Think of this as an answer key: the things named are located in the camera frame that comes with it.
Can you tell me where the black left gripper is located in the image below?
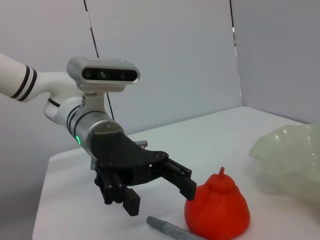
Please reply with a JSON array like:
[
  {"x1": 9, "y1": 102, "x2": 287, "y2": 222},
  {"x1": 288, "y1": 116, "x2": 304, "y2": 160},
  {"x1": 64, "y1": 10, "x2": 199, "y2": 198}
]
[{"x1": 88, "y1": 130, "x2": 198, "y2": 218}]

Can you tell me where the red-orange toy orange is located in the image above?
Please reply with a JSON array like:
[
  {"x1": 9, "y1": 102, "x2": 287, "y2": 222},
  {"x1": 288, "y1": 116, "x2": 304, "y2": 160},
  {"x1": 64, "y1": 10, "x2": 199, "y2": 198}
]
[{"x1": 184, "y1": 166, "x2": 251, "y2": 235}]

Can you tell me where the grey marker pen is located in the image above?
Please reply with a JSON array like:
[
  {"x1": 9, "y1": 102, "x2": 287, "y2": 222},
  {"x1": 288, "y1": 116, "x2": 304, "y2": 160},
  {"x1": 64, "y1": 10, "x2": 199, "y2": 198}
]
[{"x1": 146, "y1": 214, "x2": 193, "y2": 240}]

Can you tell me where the translucent wavy fruit plate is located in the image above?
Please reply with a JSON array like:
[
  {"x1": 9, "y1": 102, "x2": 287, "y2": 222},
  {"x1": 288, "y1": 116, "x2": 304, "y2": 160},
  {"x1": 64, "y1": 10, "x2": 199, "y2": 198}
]
[{"x1": 248, "y1": 122, "x2": 320, "y2": 218}]

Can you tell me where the left gripper cable with connector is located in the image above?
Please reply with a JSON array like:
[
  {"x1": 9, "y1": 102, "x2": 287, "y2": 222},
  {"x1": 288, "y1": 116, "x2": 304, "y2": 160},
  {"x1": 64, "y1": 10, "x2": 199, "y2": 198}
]
[{"x1": 133, "y1": 139, "x2": 150, "y2": 149}]

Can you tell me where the silver left wrist depth camera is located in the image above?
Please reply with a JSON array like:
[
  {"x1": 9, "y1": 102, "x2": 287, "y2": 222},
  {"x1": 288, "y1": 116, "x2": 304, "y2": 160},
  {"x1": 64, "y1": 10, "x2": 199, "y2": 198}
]
[{"x1": 66, "y1": 56, "x2": 141, "y2": 115}]

